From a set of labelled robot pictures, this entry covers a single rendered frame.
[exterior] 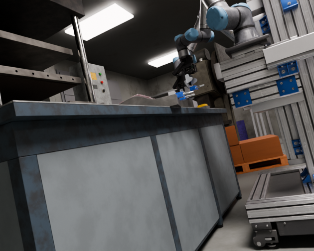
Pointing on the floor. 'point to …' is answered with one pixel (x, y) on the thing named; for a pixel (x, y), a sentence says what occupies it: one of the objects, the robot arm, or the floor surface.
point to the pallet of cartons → (255, 152)
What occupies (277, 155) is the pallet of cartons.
